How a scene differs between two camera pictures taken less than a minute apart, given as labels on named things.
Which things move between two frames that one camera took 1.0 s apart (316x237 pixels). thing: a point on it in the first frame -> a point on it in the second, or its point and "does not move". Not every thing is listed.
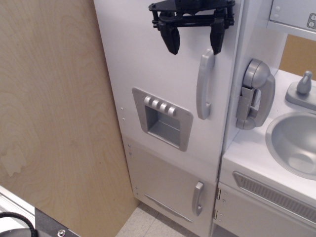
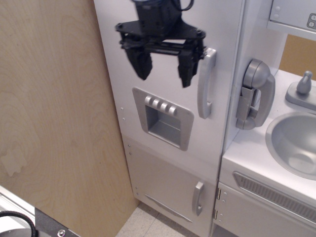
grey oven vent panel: x=299 y=206 does not move
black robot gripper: x=193 y=13 -> x=160 y=28
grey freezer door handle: x=196 y=198 does not move
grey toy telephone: x=255 y=104 does not move
